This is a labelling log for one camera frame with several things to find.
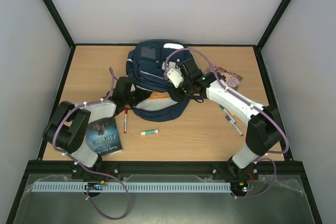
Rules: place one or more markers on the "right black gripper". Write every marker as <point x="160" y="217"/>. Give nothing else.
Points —
<point x="180" y="94"/>

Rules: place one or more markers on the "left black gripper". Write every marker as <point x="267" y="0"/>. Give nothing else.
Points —
<point x="143" y="94"/>

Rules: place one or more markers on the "orange treehouse book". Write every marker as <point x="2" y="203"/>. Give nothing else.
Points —
<point x="159" y="95"/>

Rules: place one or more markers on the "navy blue student backpack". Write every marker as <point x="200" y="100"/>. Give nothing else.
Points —
<point x="145" y="66"/>

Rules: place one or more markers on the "pink purple paperback book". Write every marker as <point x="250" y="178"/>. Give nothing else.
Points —
<point x="232" y="79"/>

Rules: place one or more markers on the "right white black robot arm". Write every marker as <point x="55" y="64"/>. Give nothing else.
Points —
<point x="263" y="122"/>

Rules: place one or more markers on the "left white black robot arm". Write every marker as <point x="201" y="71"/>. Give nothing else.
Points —
<point x="67" y="126"/>

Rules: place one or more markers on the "red marker pen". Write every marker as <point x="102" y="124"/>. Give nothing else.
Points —
<point x="125" y="120"/>

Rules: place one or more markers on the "green capped marker pen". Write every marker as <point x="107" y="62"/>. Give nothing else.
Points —
<point x="226" y="112"/>

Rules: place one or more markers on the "green white glue stick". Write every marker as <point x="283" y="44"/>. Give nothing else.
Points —
<point x="149" y="132"/>

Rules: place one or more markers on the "purple capped marker pen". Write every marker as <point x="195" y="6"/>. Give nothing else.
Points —
<point x="234" y="125"/>

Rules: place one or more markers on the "dark Wuthering Heights book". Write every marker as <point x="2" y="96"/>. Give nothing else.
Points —
<point x="102" y="136"/>

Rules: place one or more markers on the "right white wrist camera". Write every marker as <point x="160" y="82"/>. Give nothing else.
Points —
<point x="174" y="74"/>

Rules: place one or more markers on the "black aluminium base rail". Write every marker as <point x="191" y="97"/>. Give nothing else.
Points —
<point x="217" y="170"/>

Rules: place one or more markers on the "light blue slotted cable duct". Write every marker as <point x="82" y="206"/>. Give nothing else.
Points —
<point x="131" y="187"/>

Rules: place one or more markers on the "black frame post left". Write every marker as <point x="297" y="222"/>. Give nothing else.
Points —
<point x="59" y="22"/>

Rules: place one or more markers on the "black frame post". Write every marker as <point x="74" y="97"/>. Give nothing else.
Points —
<point x="273" y="23"/>
<point x="59" y="22"/>

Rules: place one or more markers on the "black frame post right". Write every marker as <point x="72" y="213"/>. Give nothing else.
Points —
<point x="273" y="23"/>

